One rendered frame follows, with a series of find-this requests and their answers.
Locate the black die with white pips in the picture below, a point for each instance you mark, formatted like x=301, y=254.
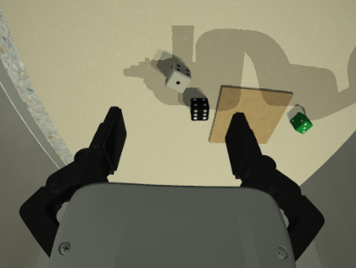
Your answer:
x=199, y=109

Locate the tan flat mat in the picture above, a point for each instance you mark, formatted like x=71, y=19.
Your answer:
x=263, y=110

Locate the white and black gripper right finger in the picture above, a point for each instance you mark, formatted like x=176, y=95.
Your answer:
x=259, y=171

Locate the green die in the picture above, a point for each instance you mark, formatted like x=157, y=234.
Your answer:
x=301, y=123

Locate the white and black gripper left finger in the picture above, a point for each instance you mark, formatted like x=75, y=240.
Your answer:
x=90, y=165

